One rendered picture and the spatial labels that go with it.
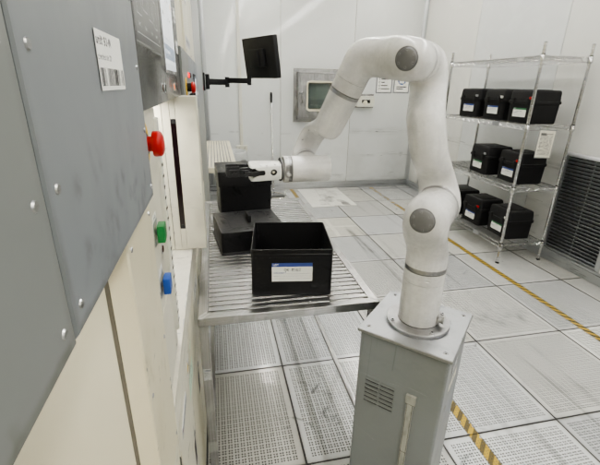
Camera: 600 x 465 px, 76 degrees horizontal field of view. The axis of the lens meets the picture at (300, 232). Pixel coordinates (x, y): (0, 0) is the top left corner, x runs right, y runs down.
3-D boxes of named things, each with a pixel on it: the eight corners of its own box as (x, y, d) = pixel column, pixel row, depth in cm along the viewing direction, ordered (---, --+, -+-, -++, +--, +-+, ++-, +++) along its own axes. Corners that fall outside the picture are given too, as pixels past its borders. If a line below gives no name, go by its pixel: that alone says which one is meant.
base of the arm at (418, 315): (455, 315, 124) (465, 264, 117) (440, 347, 109) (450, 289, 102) (398, 298, 133) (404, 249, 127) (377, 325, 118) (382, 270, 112)
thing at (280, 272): (251, 295, 133) (250, 250, 127) (255, 261, 159) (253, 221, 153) (331, 294, 135) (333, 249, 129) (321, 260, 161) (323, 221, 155)
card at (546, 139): (551, 159, 314) (559, 125, 305) (533, 159, 311) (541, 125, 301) (548, 158, 317) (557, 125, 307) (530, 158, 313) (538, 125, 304)
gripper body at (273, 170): (286, 184, 121) (250, 185, 119) (281, 177, 130) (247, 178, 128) (286, 160, 118) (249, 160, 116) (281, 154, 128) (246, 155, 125)
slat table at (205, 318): (362, 462, 159) (379, 301, 132) (212, 490, 147) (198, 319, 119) (297, 300, 277) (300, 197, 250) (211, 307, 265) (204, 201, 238)
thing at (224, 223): (288, 248, 172) (288, 220, 168) (222, 256, 163) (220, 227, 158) (270, 226, 198) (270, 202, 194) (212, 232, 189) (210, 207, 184)
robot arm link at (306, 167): (288, 149, 126) (294, 163, 119) (327, 149, 129) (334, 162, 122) (286, 172, 131) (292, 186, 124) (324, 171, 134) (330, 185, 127)
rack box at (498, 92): (478, 117, 369) (484, 88, 360) (504, 117, 374) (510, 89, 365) (499, 120, 342) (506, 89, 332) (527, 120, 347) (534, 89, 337)
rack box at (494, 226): (482, 228, 372) (487, 202, 363) (509, 227, 377) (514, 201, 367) (503, 240, 344) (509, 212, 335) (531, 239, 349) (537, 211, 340)
